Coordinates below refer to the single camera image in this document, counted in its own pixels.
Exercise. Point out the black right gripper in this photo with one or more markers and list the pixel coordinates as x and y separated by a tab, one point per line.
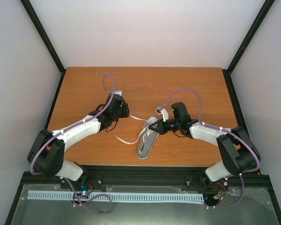
155	129

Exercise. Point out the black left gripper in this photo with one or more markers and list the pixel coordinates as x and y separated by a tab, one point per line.
126	113

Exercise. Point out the grey canvas sneaker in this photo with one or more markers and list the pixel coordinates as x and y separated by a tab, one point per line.
147	139

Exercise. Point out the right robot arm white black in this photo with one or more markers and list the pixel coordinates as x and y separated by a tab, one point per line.
238	153

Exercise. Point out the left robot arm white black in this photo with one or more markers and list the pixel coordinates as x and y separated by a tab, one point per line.
46	155

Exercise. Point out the grey metal front plate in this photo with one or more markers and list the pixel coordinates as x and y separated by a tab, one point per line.
251	206

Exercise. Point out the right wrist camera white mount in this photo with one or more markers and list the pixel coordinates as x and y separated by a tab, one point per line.
161	111

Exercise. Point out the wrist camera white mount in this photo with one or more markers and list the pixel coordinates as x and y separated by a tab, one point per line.
161	111
119	92

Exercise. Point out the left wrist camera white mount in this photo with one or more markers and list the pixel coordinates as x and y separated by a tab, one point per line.
119	92

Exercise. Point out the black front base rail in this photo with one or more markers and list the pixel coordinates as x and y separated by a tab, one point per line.
186	178

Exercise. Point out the light blue slotted cable duct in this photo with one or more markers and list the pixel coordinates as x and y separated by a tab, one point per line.
117	197

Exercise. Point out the black aluminium frame post left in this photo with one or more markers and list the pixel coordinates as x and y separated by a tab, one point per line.
43	34

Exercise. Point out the black aluminium frame post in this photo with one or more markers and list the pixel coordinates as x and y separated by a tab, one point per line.
43	34
250	34

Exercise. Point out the black aluminium frame post right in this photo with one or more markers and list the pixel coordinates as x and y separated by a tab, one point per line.
250	34

